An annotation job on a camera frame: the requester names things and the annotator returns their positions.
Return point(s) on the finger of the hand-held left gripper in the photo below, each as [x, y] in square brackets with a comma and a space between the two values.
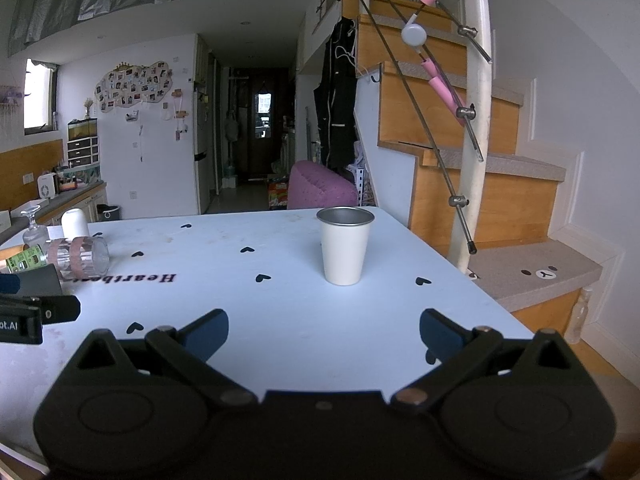
[60, 308]
[10, 283]

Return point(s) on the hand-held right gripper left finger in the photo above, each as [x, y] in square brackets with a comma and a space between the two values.
[206, 334]

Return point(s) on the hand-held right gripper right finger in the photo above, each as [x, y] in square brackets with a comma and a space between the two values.
[441, 335]

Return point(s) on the ribbed glass cup pink band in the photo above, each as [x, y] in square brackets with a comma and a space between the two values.
[80, 257]

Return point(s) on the white cup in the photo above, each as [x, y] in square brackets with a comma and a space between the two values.
[345, 250]

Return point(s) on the green label bottle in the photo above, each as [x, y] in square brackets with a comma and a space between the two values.
[25, 259]

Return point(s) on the dark grey box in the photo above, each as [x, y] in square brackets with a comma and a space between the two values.
[42, 281]

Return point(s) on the clear wine glass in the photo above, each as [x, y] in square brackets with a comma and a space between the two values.
[34, 230]

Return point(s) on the white cylindrical container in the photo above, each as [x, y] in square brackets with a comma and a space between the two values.
[75, 222]

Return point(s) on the light blue heart-print table mat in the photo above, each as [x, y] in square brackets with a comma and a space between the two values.
[290, 305]

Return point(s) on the kitchen counter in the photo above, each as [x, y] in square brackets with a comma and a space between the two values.
[65, 200]

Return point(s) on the white countertop appliance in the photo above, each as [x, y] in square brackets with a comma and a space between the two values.
[47, 185]

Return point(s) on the black waste bin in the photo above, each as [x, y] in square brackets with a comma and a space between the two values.
[108, 213]

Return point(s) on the grey bear-face step mat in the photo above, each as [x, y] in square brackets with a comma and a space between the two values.
[540, 272]

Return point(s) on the clear plastic bottle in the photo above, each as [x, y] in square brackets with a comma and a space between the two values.
[581, 310]

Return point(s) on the small drawer unit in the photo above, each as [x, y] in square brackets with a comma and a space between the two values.
[82, 152]

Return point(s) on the wooden staircase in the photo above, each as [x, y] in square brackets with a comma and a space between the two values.
[500, 195]

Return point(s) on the colourful cardboard box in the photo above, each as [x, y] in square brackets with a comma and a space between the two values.
[278, 195]

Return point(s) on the glass fish tank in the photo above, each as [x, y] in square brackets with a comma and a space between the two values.
[82, 129]

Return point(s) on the white storage rack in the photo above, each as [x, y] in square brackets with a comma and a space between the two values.
[364, 175]

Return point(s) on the white refrigerator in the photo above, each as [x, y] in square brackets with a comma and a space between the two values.
[201, 155]

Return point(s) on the pink beanbag seat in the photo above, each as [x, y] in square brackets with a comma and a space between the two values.
[320, 185]

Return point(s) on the window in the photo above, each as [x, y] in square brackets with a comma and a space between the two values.
[39, 97]

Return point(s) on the hanging tote bag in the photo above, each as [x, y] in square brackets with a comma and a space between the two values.
[232, 127]

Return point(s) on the dark hallway door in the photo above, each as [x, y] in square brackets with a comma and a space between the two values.
[261, 130]

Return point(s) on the cloud-shaped photo board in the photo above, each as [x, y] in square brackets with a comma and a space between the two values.
[132, 85]

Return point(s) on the black hanging coat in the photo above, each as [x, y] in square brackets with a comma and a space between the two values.
[337, 110]

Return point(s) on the round white disc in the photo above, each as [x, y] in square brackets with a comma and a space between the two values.
[414, 34]

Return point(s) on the white stair post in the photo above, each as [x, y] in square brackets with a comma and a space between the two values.
[477, 110]

